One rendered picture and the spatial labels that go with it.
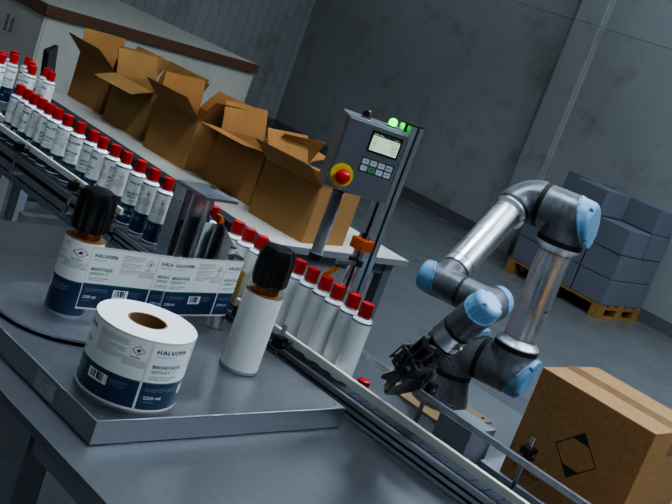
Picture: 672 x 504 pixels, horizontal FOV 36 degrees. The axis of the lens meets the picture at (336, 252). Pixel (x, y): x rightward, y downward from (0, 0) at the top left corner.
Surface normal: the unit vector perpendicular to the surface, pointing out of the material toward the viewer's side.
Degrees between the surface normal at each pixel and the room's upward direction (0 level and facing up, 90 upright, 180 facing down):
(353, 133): 90
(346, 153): 90
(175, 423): 90
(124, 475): 0
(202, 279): 90
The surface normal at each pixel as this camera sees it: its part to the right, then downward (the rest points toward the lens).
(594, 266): -0.69, -0.08
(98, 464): 0.33, -0.92
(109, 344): -0.41, 0.07
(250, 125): 0.69, 0.13
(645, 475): 0.65, 0.40
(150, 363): 0.31, 0.33
